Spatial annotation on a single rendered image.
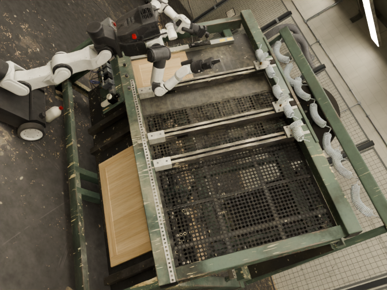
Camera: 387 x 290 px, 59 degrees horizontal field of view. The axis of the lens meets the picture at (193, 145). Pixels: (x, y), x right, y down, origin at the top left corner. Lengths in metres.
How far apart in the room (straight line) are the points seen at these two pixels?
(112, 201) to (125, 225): 0.27
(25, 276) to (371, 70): 7.50
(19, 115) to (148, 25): 1.20
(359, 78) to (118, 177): 6.43
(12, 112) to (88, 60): 0.69
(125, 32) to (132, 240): 1.50
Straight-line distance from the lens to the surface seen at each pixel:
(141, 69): 3.11
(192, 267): 2.25
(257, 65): 3.01
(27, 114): 3.00
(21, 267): 2.64
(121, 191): 2.88
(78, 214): 2.85
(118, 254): 2.79
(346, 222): 2.45
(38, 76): 2.86
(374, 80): 8.27
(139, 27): 2.51
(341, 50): 9.00
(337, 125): 3.20
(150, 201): 2.39
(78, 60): 2.73
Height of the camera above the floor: 2.04
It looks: 20 degrees down
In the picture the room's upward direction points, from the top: 62 degrees clockwise
